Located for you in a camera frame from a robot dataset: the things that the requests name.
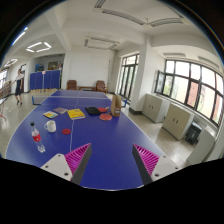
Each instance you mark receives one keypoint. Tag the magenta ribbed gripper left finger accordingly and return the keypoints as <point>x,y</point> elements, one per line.
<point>70,166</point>

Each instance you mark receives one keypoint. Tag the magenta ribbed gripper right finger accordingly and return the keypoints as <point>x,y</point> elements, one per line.
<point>151,166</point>

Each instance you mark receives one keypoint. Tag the clear plastic water bottle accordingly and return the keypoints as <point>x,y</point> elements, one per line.
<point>37,138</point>

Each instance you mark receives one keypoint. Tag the small red round coaster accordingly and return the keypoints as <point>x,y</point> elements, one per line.
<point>66,131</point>

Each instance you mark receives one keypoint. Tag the blue table tennis table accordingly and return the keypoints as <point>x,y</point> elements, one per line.
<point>111,165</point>

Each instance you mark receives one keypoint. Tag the white ceramic mug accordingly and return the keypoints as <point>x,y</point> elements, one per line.
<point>50,126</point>

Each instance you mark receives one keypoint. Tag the black bin by cabinet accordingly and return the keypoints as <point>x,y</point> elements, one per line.
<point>193,133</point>

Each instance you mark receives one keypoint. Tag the near beige cabinet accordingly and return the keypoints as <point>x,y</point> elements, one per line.
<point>177,121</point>

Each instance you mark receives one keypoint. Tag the beige cabinet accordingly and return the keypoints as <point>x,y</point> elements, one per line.
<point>155,108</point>
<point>177,121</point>

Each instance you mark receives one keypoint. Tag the yellow book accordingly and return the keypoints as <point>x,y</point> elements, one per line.
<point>75,114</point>

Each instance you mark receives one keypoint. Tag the colourful small booklet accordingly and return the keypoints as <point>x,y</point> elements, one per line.
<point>50,114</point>

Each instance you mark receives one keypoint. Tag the grey notebook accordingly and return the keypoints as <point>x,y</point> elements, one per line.
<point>60,110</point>

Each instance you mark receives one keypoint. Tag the red table tennis paddle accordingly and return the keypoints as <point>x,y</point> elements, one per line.
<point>105,117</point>

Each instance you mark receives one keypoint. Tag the far beige cabinet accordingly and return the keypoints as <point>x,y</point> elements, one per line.
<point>155,108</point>

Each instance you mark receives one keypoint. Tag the black paddle case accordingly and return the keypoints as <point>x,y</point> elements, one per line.
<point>92,110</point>

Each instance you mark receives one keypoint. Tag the red paddle near case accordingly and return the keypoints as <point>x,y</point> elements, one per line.
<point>102,110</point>

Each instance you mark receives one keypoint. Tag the brown cardboard box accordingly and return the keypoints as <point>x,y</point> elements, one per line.
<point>116,106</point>

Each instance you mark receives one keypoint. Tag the table tennis net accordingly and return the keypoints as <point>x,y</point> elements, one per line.
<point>60,100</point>

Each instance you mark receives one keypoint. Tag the small wooden coffee table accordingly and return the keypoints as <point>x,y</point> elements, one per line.
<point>87,88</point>

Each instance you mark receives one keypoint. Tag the left brown armchair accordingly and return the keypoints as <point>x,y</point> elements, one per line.
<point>71,85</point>

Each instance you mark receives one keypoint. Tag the brown armchair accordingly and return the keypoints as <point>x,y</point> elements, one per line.
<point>71,85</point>
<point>101,87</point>

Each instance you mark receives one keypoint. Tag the right brown armchair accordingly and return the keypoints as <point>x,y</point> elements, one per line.
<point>101,87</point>

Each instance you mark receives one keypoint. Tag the blue partition screen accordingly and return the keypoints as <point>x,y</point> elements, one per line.
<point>49,79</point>

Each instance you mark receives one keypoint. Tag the person in white shirt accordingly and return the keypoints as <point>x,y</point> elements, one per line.
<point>19,82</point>

